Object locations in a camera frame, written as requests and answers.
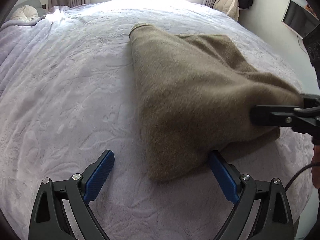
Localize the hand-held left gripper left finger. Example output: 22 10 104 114
28 149 115 240

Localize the black cable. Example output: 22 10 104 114
284 163 320 193

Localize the beige puffer jacket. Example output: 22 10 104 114
212 0 240 22

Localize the brown knit sweater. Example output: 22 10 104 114
129 22 307 182

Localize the round cream pillow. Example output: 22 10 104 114
11 5 40 22

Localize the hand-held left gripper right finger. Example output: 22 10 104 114
209 151 295 240

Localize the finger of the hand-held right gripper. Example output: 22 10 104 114
300 94 320 110
250 104 320 133

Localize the grey padded headboard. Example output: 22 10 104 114
14 0 48 17

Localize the lavender embossed bedspread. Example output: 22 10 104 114
0 0 316 240

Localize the lavender fleece duvet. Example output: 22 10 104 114
1 15 52 30

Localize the person's right forearm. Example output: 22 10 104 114
311 145 320 189

